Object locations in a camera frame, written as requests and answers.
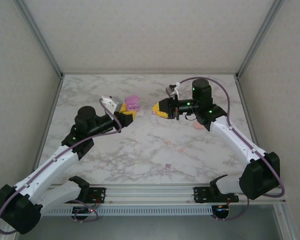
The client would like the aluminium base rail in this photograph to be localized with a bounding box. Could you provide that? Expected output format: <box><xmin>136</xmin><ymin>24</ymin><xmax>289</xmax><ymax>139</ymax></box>
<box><xmin>47</xmin><ymin>184</ymin><xmax>287</xmax><ymax>206</ymax></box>

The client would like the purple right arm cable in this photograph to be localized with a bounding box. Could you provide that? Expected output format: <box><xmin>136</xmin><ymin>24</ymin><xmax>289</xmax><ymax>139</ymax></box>
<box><xmin>176</xmin><ymin>76</ymin><xmax>285</xmax><ymax>222</ymax></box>

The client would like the aluminium frame post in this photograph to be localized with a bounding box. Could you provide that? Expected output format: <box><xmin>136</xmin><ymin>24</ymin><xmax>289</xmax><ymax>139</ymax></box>
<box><xmin>234</xmin><ymin>0</ymin><xmax>285</xmax><ymax>80</ymax></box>
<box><xmin>19</xmin><ymin>0</ymin><xmax>65</xmax><ymax>79</ymax></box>

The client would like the aluminium table side rail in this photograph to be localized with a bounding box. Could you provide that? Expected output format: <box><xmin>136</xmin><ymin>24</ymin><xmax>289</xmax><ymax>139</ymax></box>
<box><xmin>32</xmin><ymin>74</ymin><xmax>65</xmax><ymax>171</ymax></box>
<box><xmin>234</xmin><ymin>74</ymin><xmax>265</xmax><ymax>156</ymax></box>

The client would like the black controller board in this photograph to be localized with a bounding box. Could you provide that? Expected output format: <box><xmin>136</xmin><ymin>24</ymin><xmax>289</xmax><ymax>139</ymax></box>
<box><xmin>72</xmin><ymin>206</ymin><xmax>97</xmax><ymax>222</ymax></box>
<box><xmin>211</xmin><ymin>204</ymin><xmax>231</xmax><ymax>222</ymax></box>

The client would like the white slotted cable duct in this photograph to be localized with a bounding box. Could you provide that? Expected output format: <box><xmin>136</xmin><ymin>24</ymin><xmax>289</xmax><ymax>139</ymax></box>
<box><xmin>48</xmin><ymin>205</ymin><xmax>213</xmax><ymax>216</ymax></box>

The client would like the aluminium table back rail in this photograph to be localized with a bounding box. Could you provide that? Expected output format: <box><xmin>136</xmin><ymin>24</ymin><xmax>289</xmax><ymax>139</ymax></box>
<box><xmin>62</xmin><ymin>71</ymin><xmax>238</xmax><ymax>76</ymax></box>

